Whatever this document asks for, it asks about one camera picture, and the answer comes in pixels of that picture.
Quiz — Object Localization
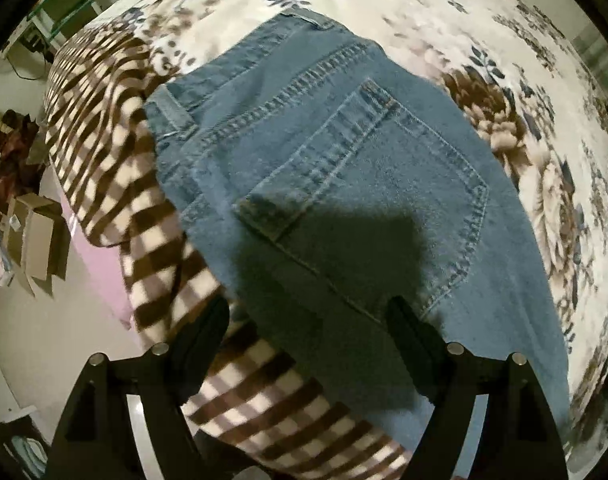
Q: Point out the blue denim jeans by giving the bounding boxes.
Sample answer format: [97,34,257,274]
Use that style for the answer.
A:
[144,9,570,448]

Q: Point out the floral checkered bed blanket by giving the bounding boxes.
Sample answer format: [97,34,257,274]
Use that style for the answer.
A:
[45,0,608,479]

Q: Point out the pink bed sheet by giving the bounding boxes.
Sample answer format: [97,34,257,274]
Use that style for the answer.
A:
[58,190,133,330]

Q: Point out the cardboard box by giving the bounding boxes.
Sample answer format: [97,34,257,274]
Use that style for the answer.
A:
[1,193,65,281]

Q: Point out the dark red cloth pile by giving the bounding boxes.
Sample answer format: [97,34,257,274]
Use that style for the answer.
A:
[0,110,46,222]

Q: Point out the green white shelf rack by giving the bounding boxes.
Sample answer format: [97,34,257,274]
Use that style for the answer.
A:
[26,0,103,51]

